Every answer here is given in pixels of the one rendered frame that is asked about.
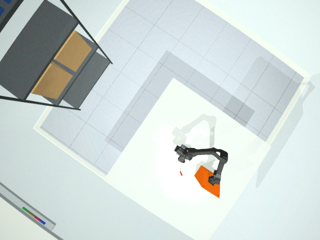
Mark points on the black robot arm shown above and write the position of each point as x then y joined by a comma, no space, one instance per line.
192,152

